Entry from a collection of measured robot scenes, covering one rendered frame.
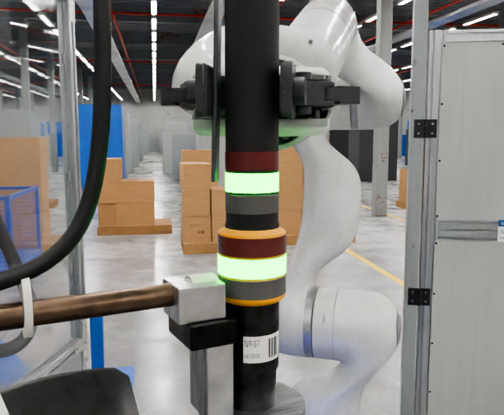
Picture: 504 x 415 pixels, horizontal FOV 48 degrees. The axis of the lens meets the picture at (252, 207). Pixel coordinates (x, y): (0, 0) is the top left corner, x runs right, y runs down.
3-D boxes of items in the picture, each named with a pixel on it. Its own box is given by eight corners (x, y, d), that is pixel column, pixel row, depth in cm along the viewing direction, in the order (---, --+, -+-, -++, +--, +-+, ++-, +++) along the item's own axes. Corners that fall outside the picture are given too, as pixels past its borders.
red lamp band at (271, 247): (235, 261, 33) (235, 240, 33) (207, 248, 37) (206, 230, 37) (299, 254, 35) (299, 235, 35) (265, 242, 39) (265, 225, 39)
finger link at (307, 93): (333, 118, 39) (335, 116, 32) (287, 118, 39) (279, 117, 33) (334, 71, 39) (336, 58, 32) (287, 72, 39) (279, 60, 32)
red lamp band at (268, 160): (240, 172, 33) (240, 151, 33) (216, 169, 36) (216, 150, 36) (289, 170, 35) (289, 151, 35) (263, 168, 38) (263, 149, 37)
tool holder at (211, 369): (193, 468, 32) (192, 298, 31) (155, 413, 38) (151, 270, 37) (326, 429, 36) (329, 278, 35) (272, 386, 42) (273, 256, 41)
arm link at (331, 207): (350, 366, 90) (251, 356, 94) (357, 356, 101) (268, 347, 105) (363, 61, 95) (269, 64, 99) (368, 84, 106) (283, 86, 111)
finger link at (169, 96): (248, 108, 46) (273, 105, 41) (153, 107, 44) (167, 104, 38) (248, 93, 46) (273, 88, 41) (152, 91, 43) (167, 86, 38)
